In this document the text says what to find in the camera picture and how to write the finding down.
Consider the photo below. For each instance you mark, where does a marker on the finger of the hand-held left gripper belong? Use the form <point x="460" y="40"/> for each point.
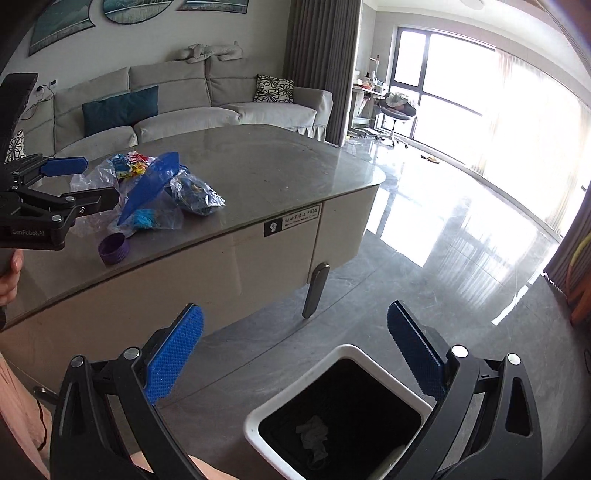
<point x="67" y="166"/>
<point x="92" y="199"/>

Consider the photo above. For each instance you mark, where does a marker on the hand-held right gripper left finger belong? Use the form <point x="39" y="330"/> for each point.
<point x="175" y="355"/>

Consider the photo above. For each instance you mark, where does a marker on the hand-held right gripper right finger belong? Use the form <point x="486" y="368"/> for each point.
<point x="415" y="355"/>

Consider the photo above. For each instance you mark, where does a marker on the colourful plastic bag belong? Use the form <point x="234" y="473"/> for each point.
<point x="129" y="166"/>

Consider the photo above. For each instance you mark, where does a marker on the bluish plastic bag blue contents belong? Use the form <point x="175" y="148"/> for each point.
<point x="147" y="184"/>

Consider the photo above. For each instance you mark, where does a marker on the white trash bin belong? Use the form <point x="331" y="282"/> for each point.
<point x="351" y="406"/>

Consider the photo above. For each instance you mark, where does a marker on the person's left hand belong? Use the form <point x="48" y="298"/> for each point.
<point x="9" y="277"/>

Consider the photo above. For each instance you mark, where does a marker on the purple bottle cap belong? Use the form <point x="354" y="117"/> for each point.
<point x="114" y="249"/>

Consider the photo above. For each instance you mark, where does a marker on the floral black white pillow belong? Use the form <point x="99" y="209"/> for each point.
<point x="16" y="145"/>
<point x="273" y="88"/>

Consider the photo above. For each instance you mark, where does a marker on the teal pillow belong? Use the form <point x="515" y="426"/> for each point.
<point x="120" y="110"/>

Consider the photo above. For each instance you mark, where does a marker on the grey coffee table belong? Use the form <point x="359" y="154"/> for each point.
<point x="207" y="277"/>

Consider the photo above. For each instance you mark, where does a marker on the clear bag dark blue contents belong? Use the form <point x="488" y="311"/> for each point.
<point x="194" y="194"/>

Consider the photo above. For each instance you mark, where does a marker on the grey metal table leg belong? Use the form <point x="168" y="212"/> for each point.
<point x="316" y="290"/>

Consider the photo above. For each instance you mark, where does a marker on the person's leg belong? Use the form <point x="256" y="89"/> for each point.
<point x="203" y="470"/>

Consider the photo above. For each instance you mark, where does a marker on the light grey sofa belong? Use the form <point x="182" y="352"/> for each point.
<point x="184" y="117"/>

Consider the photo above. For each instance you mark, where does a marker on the white crumpled tissue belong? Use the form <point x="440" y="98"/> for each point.
<point x="314" y="436"/>

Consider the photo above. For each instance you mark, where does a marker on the person's pink clothing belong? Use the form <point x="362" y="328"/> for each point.
<point x="18" y="401"/>

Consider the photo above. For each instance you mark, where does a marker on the brown curtain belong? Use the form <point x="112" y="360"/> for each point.
<point x="565" y="267"/>

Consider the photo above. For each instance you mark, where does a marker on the grey stuffed toy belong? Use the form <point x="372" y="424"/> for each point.
<point x="203" y="50"/>

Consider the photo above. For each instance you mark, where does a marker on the black white table sticker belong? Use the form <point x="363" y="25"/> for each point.
<point x="300" y="217"/>

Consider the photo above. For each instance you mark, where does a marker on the pair of slippers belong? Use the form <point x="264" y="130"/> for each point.
<point x="431" y="159"/>

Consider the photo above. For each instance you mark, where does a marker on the swivel chair with clothes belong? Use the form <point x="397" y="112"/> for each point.
<point x="398" y="108"/>

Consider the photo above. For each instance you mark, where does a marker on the white sheer curtain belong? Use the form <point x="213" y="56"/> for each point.
<point x="526" y="120"/>

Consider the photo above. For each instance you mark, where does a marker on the grey curtain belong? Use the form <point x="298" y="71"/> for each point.
<point x="323" y="69"/>

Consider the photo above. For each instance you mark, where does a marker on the cluttered white desk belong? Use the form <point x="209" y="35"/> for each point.
<point x="367" y="90"/>

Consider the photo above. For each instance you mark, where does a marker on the round ceiling light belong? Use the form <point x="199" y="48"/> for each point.
<point x="472" y="2"/>

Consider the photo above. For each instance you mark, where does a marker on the white wall socket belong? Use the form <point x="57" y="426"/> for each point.
<point x="51" y="83"/>

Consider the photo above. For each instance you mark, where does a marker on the curved teal wall picture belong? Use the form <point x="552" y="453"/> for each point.
<point x="60" y="23"/>
<point x="207" y="3"/>

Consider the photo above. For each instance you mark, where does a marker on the round teal wall picture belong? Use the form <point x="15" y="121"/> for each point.
<point x="131" y="8"/>

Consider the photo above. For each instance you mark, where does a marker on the dark window frame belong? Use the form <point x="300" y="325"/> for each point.
<point x="411" y="83"/>

